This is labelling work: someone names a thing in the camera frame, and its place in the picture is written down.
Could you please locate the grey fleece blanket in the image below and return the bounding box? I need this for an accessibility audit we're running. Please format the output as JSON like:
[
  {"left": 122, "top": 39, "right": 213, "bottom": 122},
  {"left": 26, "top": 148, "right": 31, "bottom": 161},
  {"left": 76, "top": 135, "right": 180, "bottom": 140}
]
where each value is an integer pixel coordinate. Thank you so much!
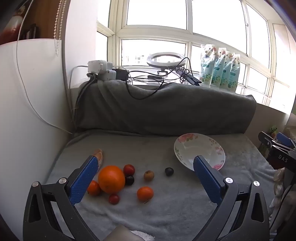
[{"left": 45, "top": 130, "right": 278, "bottom": 241}]

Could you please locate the white window frame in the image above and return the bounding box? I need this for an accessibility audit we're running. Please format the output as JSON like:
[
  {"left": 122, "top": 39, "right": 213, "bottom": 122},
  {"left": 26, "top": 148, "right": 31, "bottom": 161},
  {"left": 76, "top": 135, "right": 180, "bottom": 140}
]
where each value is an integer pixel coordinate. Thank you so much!
[{"left": 96, "top": 0, "right": 296, "bottom": 114}]

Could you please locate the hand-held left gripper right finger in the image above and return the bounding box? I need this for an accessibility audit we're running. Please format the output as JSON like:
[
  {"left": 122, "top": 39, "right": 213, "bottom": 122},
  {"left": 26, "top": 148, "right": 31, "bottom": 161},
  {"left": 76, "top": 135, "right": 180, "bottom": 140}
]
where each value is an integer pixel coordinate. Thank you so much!
[{"left": 193, "top": 155, "right": 270, "bottom": 241}]

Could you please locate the white padded headboard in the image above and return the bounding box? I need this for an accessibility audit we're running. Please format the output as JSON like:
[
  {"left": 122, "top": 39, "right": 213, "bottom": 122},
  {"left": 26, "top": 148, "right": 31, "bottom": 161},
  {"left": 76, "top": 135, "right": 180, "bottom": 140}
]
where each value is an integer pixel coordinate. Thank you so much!
[{"left": 0, "top": 38, "right": 74, "bottom": 232}]

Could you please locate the thin white cable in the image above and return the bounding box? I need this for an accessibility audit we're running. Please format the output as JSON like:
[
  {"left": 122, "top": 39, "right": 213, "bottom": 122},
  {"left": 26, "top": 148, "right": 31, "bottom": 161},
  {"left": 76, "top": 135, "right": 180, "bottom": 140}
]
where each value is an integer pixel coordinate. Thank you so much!
[{"left": 16, "top": 0, "right": 73, "bottom": 135}]

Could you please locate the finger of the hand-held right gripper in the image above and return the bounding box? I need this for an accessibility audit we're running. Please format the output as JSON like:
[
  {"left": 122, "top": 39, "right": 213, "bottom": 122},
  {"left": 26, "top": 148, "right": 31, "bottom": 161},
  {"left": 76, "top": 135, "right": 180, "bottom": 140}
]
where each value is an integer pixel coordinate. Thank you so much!
[
  {"left": 258, "top": 131, "right": 281, "bottom": 151},
  {"left": 276, "top": 132, "right": 296, "bottom": 150}
]

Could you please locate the white ring light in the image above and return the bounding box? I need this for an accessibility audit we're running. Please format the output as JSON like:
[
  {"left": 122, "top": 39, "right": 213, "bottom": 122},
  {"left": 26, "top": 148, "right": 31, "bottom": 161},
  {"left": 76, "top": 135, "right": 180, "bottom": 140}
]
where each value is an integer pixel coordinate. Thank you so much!
[{"left": 146, "top": 52, "right": 186, "bottom": 70}]

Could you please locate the black cable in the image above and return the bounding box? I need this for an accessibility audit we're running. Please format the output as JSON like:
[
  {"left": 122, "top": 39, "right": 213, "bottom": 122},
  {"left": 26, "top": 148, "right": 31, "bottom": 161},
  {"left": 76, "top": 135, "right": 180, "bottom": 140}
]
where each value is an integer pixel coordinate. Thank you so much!
[{"left": 125, "top": 58, "right": 188, "bottom": 100}]

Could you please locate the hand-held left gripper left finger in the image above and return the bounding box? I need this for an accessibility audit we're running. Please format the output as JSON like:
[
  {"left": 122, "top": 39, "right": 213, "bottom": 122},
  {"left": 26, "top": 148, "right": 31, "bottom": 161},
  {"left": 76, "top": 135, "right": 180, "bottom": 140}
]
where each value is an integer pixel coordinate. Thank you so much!
[{"left": 22, "top": 155, "right": 104, "bottom": 241}]

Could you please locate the floral white plate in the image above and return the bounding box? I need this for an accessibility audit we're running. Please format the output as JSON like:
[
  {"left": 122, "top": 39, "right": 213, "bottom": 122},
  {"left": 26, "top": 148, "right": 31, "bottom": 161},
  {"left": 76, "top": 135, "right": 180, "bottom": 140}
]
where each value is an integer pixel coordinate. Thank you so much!
[{"left": 174, "top": 133, "right": 226, "bottom": 172}]

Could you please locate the white bead chain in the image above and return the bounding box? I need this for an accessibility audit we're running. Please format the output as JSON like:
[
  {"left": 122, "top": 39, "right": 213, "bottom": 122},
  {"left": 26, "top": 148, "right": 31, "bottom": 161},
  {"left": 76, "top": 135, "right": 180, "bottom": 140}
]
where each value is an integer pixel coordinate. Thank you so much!
[{"left": 54, "top": 0, "right": 64, "bottom": 56}]

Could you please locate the floral refill pouch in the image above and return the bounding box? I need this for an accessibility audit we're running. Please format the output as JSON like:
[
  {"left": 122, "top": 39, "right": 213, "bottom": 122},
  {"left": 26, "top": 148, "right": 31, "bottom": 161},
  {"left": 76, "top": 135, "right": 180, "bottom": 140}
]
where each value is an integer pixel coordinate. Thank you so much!
[
  {"left": 228, "top": 53, "right": 241, "bottom": 93},
  {"left": 200, "top": 44, "right": 218, "bottom": 87},
  {"left": 220, "top": 51, "right": 235, "bottom": 90},
  {"left": 211, "top": 47, "right": 227, "bottom": 87}
]

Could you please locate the grey covered bolster pillow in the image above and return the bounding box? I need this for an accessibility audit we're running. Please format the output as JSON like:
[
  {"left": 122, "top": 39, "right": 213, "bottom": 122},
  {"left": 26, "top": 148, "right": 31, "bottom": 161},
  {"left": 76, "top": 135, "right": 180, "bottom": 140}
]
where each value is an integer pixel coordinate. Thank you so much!
[{"left": 75, "top": 80, "right": 257, "bottom": 137}]

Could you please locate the white power strip with plugs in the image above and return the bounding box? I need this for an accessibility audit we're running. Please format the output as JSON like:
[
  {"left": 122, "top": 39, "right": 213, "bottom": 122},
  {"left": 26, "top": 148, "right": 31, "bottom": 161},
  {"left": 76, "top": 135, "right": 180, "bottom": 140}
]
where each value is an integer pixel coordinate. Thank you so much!
[{"left": 87, "top": 60, "right": 116, "bottom": 82}]

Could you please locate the person's right hand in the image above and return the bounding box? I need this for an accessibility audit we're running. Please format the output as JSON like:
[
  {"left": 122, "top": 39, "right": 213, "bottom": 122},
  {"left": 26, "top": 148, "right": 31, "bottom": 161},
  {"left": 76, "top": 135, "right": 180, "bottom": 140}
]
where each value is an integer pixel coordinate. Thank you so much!
[{"left": 269, "top": 168, "right": 288, "bottom": 209}]

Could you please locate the large orange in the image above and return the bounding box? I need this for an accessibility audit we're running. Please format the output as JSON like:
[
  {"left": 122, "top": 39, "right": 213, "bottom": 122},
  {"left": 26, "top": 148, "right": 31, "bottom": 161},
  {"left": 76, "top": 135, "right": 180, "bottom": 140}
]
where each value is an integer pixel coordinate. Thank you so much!
[{"left": 98, "top": 165, "right": 126, "bottom": 194}]

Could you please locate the small tangerine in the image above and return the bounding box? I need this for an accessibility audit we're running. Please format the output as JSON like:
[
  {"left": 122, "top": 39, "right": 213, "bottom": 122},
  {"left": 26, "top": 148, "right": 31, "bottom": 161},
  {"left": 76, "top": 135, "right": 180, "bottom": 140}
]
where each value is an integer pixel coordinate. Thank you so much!
[
  {"left": 137, "top": 186, "right": 154, "bottom": 202},
  {"left": 87, "top": 180, "right": 101, "bottom": 196}
]

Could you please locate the peeled orange segment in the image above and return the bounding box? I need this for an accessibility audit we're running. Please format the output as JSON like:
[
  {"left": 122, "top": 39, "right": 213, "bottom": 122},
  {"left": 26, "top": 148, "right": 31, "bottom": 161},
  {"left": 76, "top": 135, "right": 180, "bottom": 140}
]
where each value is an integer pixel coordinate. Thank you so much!
[{"left": 92, "top": 149, "right": 104, "bottom": 169}]

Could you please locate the black power adapter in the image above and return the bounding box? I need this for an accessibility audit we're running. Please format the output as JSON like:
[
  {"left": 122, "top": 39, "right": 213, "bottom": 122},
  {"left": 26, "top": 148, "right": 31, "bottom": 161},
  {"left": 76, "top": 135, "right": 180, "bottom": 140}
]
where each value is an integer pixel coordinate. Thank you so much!
[{"left": 116, "top": 69, "right": 130, "bottom": 81}]

